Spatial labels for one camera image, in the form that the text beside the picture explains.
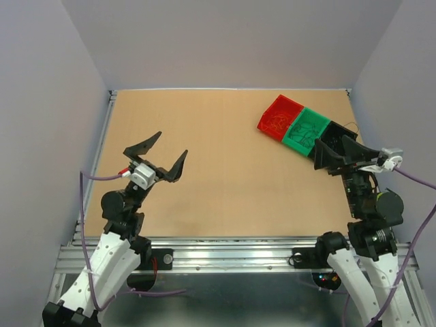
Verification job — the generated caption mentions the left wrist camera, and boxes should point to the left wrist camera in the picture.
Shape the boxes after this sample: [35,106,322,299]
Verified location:
[120,163,157,190]

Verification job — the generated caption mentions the green plastic bin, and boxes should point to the green plastic bin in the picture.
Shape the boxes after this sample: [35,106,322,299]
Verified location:
[281,107,331,157]

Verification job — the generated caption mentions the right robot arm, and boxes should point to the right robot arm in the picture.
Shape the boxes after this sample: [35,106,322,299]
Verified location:
[313,136,420,326]

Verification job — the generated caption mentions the grey wire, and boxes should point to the grey wire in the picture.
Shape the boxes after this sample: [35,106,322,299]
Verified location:
[289,121,324,147]

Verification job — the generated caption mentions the aluminium rail frame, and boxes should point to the aluminium rail frame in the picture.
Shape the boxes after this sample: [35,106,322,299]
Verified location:
[37,89,430,327]

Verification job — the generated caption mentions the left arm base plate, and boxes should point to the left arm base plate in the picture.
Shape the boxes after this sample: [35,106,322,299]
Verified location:
[136,248,174,271]

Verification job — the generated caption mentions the orange wire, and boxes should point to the orange wire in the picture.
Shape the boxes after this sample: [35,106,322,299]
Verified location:
[260,110,296,132]

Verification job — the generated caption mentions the red plastic bin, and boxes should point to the red plastic bin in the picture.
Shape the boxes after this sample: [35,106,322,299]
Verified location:
[257,95,304,142]

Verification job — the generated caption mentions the black plastic bin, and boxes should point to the black plastic bin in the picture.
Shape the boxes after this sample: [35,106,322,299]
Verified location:
[320,121,358,155]

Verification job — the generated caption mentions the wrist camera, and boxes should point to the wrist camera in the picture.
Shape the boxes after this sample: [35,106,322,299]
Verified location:
[359,148,403,173]
[120,163,157,190]

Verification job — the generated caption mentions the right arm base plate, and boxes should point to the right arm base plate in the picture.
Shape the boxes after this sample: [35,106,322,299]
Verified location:
[288,247,331,270]

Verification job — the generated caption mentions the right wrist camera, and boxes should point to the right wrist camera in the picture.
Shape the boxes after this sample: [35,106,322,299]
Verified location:
[359,148,403,173]

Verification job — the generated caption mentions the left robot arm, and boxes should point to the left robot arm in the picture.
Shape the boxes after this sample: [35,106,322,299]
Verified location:
[42,132,187,326]

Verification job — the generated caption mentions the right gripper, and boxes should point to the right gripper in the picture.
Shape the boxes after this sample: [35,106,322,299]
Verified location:
[313,133,379,217]

